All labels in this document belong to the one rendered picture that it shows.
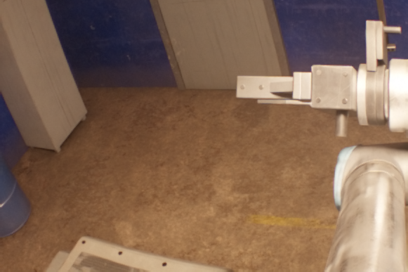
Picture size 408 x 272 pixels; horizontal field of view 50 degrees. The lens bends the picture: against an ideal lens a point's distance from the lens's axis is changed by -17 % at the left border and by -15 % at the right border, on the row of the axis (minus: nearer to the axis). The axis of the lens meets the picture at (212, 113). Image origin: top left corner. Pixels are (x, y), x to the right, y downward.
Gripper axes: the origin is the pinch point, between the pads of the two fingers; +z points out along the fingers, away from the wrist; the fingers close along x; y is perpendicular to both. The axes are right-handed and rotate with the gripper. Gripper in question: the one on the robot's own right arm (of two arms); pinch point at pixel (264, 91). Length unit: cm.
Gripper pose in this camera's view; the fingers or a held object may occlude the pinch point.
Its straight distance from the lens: 64.7
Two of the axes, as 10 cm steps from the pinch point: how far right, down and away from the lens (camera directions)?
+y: -0.6, 10.0, -0.5
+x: 4.5, 0.7, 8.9
